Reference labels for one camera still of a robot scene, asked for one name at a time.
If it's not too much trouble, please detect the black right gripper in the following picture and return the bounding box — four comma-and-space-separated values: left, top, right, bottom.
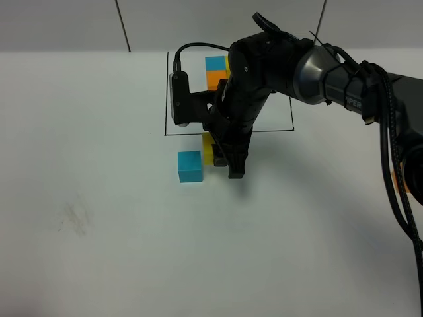
203, 78, 266, 179

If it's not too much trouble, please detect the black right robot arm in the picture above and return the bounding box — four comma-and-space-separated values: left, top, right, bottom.
208, 32, 422, 201

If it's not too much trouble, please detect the template orange cube block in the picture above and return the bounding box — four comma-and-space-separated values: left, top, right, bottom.
206, 70, 230, 90

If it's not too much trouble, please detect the template yellow cube block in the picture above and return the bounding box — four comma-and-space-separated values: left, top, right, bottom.
225, 55, 231, 79

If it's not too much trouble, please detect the template blue cube block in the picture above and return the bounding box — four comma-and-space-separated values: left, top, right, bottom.
205, 56, 226, 72

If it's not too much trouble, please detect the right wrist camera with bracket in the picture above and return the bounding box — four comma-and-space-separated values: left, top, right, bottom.
170, 71, 217, 125

